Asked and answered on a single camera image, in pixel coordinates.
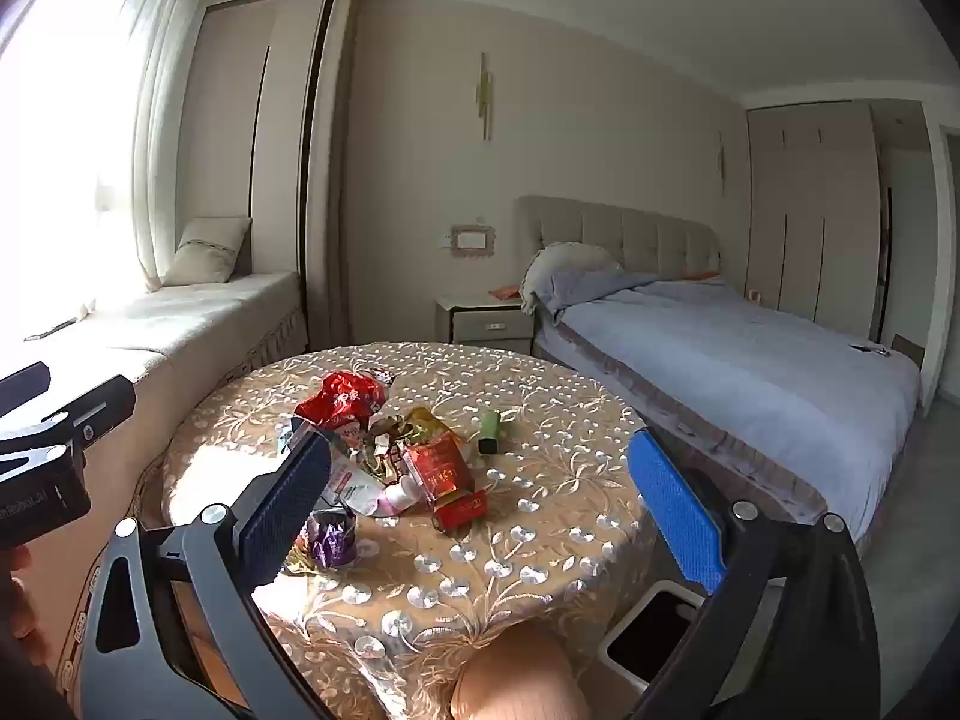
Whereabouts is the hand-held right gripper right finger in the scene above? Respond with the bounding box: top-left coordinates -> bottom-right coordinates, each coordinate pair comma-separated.
626,426 -> 882,720

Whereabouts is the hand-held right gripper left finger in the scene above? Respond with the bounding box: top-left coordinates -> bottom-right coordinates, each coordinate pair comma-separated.
75,431 -> 335,720

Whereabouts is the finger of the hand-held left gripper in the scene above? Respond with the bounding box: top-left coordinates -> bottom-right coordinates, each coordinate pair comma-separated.
0,362 -> 52,412
0,375 -> 137,466

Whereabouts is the purple foil wrapper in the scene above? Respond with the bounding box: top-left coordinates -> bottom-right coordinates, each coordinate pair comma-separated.
304,508 -> 358,569

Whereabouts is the white packet with red label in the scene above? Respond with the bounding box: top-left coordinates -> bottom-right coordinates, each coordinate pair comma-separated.
322,421 -> 391,515

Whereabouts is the pink white small bottle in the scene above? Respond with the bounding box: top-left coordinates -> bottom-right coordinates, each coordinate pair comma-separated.
379,474 -> 425,517

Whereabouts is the white trash bin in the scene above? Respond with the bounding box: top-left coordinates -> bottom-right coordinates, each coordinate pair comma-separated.
600,579 -> 710,695

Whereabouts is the red snack bag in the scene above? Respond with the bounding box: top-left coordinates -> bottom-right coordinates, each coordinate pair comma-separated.
292,371 -> 387,430

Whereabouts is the red cardboard box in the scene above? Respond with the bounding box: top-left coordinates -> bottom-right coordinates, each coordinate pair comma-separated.
401,439 -> 490,535

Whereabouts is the gold foil wrapper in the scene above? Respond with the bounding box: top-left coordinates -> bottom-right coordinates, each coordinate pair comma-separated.
375,405 -> 452,466

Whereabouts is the person's left hand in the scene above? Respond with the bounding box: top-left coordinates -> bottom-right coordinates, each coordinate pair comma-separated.
0,544 -> 37,650

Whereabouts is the dark stick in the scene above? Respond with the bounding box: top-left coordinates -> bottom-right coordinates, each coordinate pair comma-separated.
22,319 -> 80,343

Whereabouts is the beige window seat pad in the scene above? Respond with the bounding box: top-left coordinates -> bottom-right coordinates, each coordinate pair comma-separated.
0,270 -> 310,428

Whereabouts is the bed with ruffled cover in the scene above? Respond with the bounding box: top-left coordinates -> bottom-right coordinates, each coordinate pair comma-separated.
534,274 -> 923,545

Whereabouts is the beige floral lace tablecloth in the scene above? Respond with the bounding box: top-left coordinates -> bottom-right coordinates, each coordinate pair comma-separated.
161,341 -> 653,720

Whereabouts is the beige cushion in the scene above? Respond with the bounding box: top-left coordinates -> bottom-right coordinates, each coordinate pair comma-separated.
161,216 -> 253,288

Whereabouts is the person's leg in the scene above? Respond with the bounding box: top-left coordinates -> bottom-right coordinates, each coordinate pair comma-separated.
450,621 -> 580,720

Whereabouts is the grey nightstand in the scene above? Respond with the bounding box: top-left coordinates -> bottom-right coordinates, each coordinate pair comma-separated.
435,294 -> 538,350

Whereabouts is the grey pillow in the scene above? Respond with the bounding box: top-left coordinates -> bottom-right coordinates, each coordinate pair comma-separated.
521,242 -> 625,314

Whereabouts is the beige padded headboard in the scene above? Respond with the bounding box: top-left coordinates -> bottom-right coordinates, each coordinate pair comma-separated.
516,195 -> 722,280

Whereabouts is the sheer white curtain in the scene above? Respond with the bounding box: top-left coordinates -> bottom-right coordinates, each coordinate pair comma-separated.
90,0 -> 220,293

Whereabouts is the pink wardrobe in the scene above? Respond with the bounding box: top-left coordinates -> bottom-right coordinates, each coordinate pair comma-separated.
746,101 -> 883,340

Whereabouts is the wall switch plate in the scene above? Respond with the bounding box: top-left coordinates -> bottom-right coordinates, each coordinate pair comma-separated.
448,219 -> 493,255

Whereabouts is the gold wall light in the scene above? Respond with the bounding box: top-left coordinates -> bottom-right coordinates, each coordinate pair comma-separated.
472,52 -> 498,142

